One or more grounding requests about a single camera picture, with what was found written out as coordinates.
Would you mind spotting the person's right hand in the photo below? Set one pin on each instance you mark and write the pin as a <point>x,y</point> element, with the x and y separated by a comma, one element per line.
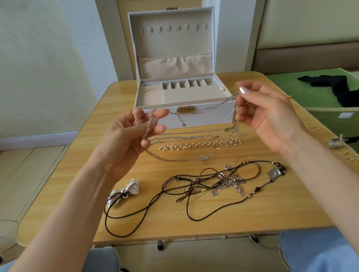
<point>272,115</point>

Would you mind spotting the person's left hand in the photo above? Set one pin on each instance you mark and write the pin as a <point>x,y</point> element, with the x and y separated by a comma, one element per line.
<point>128,147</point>

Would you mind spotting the small earrings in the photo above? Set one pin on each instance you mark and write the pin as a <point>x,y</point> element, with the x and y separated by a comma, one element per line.
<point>338,141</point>

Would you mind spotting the white jewelry box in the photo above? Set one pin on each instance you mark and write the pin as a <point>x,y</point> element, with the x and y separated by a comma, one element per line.
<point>173,39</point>

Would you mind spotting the person's right forearm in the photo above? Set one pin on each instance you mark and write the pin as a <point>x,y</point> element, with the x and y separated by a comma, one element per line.
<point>353,207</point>

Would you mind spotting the person's left forearm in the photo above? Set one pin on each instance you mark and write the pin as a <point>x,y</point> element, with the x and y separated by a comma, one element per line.
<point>47,254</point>

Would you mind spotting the black cloth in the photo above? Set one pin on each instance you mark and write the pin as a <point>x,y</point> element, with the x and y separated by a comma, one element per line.
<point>353,93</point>

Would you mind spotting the beige padded wall panel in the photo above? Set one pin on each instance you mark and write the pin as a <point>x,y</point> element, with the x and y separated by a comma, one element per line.
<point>317,4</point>

